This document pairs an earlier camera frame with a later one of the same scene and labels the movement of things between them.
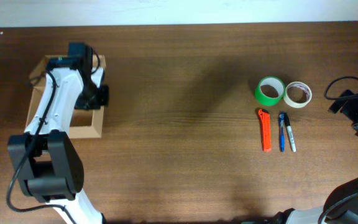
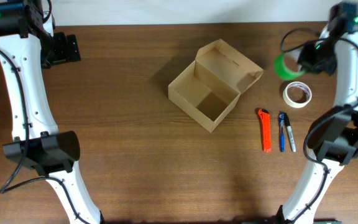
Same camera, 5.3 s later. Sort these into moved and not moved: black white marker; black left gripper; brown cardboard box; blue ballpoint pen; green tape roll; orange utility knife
Moved: black left gripper; green tape roll; brown cardboard box
Not moved: black white marker; blue ballpoint pen; orange utility knife
